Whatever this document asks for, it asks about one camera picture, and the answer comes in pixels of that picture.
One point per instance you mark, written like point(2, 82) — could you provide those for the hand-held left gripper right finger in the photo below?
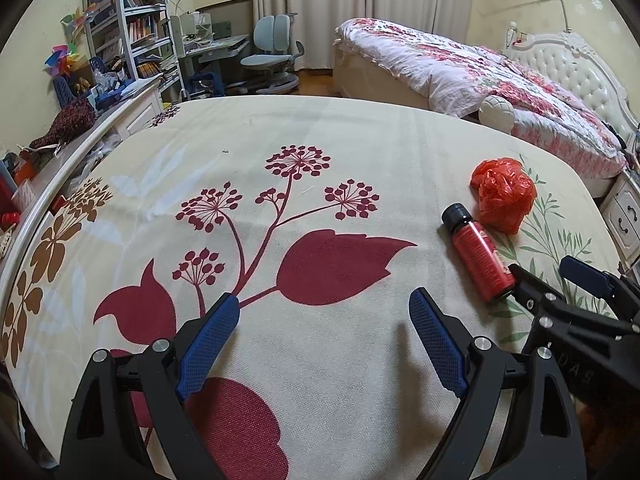
point(435, 345)

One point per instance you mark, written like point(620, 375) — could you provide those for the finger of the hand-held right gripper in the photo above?
point(587, 275)
point(532, 287)

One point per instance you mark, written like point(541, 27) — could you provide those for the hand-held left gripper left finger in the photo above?
point(210, 345)

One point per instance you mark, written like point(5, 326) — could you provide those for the red bottle with black cap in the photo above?
point(482, 255)

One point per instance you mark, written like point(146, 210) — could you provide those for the red plastic bag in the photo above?
point(502, 195)

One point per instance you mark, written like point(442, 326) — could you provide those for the person's right forearm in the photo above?
point(610, 435)

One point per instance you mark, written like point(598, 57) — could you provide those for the white nightstand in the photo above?
point(622, 215)

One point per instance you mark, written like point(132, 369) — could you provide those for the cream flower print bedsheet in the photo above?
point(350, 170)

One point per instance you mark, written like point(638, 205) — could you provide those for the white bed with tufted headboard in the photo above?
point(575, 70)

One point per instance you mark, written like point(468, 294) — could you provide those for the pink floral quilt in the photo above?
point(450, 70)

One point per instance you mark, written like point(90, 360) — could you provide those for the white curved headboard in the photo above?
point(65, 160)

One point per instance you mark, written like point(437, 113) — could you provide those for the pile of assorted toys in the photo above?
point(20, 195)

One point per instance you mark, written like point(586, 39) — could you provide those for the white cabinet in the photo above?
point(142, 110)

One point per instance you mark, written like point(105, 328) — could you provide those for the blue step stool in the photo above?
point(210, 85)

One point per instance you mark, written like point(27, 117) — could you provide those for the dark red knitted cloth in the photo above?
point(67, 122)

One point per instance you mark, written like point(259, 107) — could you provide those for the blue plastic basket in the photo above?
point(65, 92)

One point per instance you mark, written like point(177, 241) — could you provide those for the grey study desk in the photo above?
point(220, 45)

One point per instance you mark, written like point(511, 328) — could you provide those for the grey blue office chair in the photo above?
point(272, 35)

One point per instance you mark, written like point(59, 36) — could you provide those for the colourful pinwheel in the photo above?
point(67, 57)

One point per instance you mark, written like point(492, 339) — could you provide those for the white bookshelf with books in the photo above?
point(150, 25)

